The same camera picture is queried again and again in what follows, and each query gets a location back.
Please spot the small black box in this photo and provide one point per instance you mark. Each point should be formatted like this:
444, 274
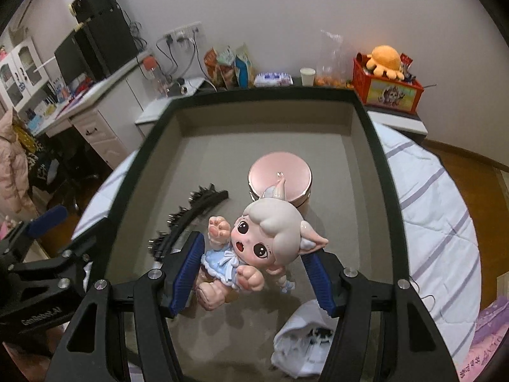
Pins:
101, 4

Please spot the red printed crate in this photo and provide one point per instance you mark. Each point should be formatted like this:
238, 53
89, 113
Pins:
393, 95

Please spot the small black gadget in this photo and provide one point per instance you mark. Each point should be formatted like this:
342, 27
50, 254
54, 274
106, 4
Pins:
183, 85

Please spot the rose gold jar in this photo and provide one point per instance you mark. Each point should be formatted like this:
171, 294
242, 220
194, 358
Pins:
280, 175

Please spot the clear plastic bag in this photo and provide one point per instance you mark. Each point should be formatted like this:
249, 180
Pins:
332, 55

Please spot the black office chair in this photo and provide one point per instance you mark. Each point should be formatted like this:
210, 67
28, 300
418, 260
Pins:
63, 171

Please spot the white side shelf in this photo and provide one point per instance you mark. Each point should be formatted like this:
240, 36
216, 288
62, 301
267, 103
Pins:
397, 121

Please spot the pale-haired doll figure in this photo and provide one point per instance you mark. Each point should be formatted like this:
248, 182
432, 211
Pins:
258, 242

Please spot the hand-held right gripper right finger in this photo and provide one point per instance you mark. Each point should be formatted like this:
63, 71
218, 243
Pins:
321, 284

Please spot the white wall socket strip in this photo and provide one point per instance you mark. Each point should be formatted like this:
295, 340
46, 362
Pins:
185, 34

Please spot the colourful snack bags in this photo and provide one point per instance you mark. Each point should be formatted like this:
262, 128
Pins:
228, 69

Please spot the black computer monitor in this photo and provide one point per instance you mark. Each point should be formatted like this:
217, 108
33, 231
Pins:
69, 61

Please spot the white paper cup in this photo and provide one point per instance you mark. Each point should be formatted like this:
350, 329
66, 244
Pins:
307, 77

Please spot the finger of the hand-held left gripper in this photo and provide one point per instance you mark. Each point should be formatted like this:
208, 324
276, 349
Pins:
47, 219
59, 266

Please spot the white glass-door cabinet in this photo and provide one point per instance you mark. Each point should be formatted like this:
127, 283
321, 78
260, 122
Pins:
22, 73

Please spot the black toothed hair clip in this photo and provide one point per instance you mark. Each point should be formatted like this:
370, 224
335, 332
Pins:
171, 234
208, 199

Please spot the white nightstand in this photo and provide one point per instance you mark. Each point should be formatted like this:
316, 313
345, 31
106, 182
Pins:
163, 105

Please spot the white plastic bag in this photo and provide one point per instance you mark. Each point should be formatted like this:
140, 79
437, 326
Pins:
302, 326

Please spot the pink fluffy jacket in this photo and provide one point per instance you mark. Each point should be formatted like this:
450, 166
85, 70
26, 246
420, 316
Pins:
14, 167

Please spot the pink box with dark rim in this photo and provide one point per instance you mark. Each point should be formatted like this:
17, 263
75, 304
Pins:
238, 135

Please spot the white desk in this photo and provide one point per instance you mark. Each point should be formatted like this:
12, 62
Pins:
99, 123

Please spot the pink printed sheet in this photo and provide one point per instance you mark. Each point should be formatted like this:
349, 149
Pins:
489, 342

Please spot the bottle with orange cap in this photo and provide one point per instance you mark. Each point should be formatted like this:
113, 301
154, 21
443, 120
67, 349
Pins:
153, 77

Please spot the tissue pack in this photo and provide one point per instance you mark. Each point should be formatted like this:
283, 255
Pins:
273, 79

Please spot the orange octopus plush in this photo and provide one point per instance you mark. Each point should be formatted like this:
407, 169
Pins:
383, 61

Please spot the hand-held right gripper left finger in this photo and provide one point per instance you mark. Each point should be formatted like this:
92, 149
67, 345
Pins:
187, 276

